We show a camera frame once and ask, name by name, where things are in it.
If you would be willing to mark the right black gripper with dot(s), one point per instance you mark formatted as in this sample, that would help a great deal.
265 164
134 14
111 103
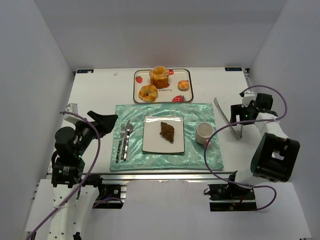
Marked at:
238 114

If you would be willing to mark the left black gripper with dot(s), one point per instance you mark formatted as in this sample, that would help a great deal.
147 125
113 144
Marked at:
92 125

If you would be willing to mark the metal serving tongs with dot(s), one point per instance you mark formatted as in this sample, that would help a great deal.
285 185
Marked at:
237 135

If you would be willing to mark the brown chocolate croissant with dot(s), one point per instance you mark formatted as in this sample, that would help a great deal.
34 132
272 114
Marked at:
167 132

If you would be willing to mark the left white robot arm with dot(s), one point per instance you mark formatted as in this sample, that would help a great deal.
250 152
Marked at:
74 194

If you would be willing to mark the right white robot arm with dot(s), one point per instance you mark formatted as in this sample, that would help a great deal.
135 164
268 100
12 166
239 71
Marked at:
276 153

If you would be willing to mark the small round bread roll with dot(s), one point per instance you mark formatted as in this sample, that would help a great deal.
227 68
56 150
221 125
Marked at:
183 85

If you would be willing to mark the tall orange muffin bread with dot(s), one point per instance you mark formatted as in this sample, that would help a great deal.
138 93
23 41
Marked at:
159 77

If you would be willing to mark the silver fork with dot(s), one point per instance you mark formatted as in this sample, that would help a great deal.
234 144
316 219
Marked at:
122 133

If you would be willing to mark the silver table knife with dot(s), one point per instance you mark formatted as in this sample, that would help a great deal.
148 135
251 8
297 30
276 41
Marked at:
129 128

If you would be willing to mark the pink ceramic mug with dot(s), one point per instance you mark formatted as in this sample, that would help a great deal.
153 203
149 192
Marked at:
203 132

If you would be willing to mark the white square plate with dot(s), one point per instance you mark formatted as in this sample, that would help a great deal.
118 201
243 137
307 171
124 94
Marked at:
154 143

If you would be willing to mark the round glazed bun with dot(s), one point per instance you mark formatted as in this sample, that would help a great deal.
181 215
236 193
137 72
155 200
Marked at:
148 93

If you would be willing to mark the green satin placemat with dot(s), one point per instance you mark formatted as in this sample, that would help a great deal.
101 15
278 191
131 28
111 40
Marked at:
195 156

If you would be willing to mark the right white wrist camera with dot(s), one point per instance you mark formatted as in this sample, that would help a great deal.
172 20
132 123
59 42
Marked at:
247 98

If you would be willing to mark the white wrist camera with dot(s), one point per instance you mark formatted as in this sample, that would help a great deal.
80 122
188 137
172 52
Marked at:
247 98
71 108

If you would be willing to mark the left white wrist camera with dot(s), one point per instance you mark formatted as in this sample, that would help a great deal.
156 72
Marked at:
71 108

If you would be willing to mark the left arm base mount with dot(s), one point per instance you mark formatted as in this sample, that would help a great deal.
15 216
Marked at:
110 195

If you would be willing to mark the aluminium table frame rail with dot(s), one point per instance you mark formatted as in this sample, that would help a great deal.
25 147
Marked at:
160 176

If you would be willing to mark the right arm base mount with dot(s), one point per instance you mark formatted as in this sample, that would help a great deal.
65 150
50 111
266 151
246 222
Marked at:
230 198

